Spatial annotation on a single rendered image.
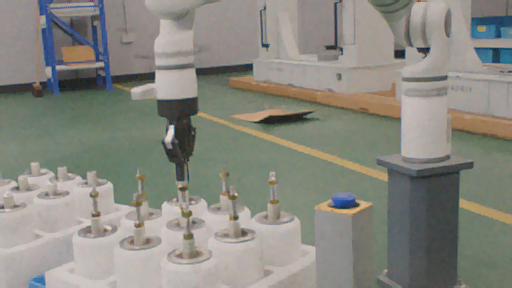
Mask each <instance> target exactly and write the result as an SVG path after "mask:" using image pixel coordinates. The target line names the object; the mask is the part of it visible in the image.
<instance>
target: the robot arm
mask: <svg viewBox="0 0 512 288"><path fill-rule="evenodd" d="M219 1H222V0H145V5H146V8H147V10H148V12H149V13H150V14H152V15H153V16H154V17H156V18H158V19H160V34H159V37H158V38H157V39H156V41H155V62H156V69H157V70H156V83H148V84H145V86H141V87H138V88H134V89H132V91H131V94H132V100H141V99H147V98H153V97H157V109H158V116H159V117H162V118H166V119H167V122H166V136H167V138H162V140H161V143H162V146H163V148H164V151H165V153H166V156H167V158H168V160H169V162H172V163H174V172H175V183H176V184H186V183H187V182H189V181H190V171H189V162H188V161H190V156H193V151H194V144H195V138H196V131H197V129H196V127H193V125H192V124H191V118H190V117H191V116H195V115H197V114H198V112H199V109H198V92H197V78H196V73H195V65H194V48H193V36H194V27H195V16H196V7H198V6H201V5H203V4H207V3H215V2H219ZM367 1H368V3H369V4H370V5H371V6H372V7H373V8H374V9H375V10H376V11H377V12H378V13H379V14H380V16H381V17H383V19H384V21H385V22H386V23H387V25H388V26H389V28H390V30H391V32H392V34H393V36H394V37H395V39H396V40H397V43H398V44H399V45H400V46H402V47H406V48H426V47H431V51H430V54H428V55H427V56H426V57H425V58H424V59H422V60H420V61H418V62H416V63H413V64H410V65H406V67H404V68H403V69H402V73H401V80H402V81H401V160H403V161H406V162H413V164H436V162H442V161H445V160H446V159H450V136H451V115H450V114H447V95H448V94H447V93H448V64H449V43H451V31H452V11H451V7H450V5H449V4H448V3H446V2H444V0H439V1H435V2H419V3H416V1H417V0H367Z"/></svg>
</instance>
